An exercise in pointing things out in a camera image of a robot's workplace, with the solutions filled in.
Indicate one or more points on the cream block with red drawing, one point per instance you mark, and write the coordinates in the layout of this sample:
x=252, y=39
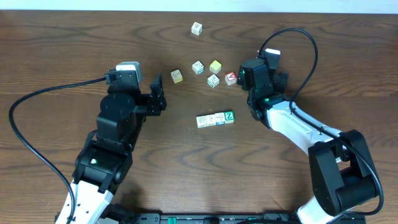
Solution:
x=210, y=120

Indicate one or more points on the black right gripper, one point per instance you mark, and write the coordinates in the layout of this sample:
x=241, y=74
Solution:
x=280, y=83

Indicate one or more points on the white block at far top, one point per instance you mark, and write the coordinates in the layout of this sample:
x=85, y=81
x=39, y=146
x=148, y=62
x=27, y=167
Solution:
x=196, y=28

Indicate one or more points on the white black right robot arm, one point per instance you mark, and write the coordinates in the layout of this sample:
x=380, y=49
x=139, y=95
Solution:
x=342, y=170

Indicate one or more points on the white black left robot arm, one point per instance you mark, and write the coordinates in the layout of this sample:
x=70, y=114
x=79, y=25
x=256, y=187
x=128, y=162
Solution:
x=106, y=159

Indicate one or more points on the cream block yellow side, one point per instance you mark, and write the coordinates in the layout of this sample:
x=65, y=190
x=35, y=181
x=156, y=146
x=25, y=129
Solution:
x=176, y=76

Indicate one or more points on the white block blue side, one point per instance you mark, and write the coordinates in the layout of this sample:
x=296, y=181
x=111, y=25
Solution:
x=201, y=121

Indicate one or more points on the white block teal side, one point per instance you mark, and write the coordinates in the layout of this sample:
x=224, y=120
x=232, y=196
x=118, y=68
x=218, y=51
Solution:
x=198, y=67

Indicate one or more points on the white block green side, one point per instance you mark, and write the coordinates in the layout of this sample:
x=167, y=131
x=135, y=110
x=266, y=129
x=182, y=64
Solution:
x=213, y=81

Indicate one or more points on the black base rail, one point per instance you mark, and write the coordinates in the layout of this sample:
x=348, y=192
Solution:
x=156, y=218

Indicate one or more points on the yellow topped wooden block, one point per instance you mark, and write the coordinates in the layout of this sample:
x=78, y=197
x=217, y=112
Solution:
x=215, y=66

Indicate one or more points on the white block red side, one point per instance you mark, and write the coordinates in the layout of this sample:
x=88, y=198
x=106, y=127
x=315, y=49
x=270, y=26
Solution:
x=220, y=118

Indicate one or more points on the red letter A block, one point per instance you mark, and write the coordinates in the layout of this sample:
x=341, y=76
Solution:
x=231, y=78

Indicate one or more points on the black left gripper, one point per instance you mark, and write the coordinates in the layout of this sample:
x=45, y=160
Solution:
x=155, y=98

